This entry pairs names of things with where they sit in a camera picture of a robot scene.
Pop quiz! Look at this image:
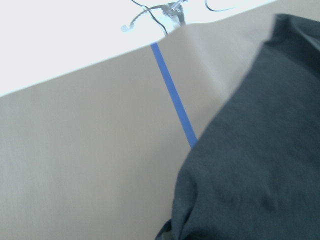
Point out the black printed t-shirt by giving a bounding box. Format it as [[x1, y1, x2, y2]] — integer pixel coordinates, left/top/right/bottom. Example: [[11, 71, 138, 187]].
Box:
[[156, 14, 320, 240]]

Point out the brown paper table cover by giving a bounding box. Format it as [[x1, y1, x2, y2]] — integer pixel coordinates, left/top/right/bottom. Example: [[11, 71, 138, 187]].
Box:
[[0, 0, 320, 240]]

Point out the silver stand with green tip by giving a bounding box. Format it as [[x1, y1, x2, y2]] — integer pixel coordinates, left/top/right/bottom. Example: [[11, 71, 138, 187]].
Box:
[[120, 0, 187, 36]]

